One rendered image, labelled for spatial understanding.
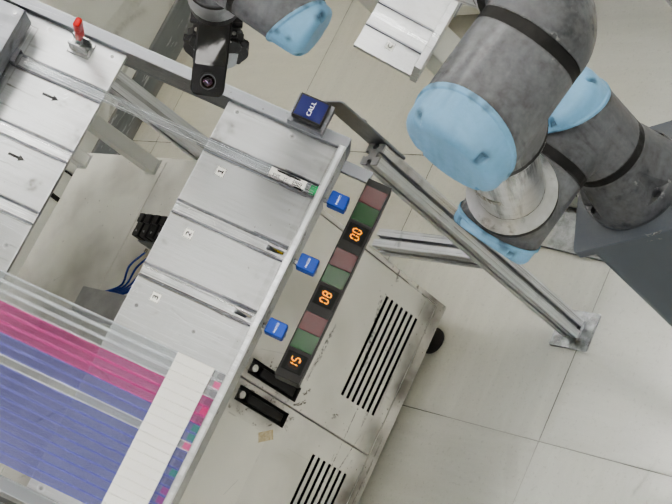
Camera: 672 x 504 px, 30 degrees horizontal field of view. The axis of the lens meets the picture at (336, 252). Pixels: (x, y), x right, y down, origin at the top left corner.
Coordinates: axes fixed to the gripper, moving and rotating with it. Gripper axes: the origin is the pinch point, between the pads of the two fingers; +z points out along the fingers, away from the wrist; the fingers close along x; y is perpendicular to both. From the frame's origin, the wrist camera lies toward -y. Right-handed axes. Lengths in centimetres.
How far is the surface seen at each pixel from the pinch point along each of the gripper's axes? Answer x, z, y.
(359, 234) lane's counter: -23.5, 13.7, -19.2
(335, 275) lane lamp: -20.4, 13.5, -26.0
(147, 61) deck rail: 12.0, 14.5, 5.5
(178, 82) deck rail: 7.0, 17.3, 3.6
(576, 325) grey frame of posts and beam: -70, 61, -21
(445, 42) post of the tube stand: -37, 33, 22
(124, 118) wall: 40, 204, 59
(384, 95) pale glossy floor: -35, 129, 47
